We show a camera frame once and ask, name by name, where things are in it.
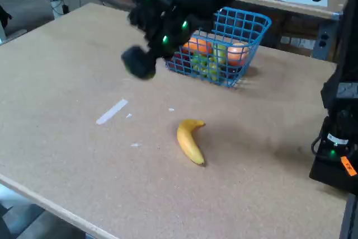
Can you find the green toy grapes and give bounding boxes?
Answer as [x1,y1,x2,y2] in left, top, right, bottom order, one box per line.
[191,44,228,82]

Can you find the black cable at arm base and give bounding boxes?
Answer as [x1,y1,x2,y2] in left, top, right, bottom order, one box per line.
[310,137,327,157]

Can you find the black chair part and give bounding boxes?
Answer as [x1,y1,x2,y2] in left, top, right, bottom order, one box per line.
[0,5,12,31]

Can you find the wooden workbench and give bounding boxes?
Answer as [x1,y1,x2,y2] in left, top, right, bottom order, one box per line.
[237,0,350,62]

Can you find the orange-red round toy fruit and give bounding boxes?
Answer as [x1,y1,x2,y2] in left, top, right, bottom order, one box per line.
[227,42,249,67]

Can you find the blue wire basket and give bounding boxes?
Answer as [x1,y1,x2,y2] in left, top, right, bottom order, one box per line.
[164,6,272,88]

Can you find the dark red toy fruit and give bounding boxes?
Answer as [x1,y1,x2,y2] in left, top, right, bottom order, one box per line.
[171,51,191,72]

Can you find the orange toy fruit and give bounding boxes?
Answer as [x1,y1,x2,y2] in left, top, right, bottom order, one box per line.
[183,36,214,55]

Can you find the black metal frame post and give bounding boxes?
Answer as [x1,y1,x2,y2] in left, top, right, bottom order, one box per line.
[338,193,358,239]

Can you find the white desk leg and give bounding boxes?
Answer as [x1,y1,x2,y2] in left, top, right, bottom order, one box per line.
[50,0,64,20]

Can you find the long white tape strip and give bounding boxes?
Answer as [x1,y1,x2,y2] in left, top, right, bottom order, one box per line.
[96,98,129,125]

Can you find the yellow toy banana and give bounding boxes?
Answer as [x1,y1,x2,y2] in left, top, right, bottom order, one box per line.
[176,118,206,166]

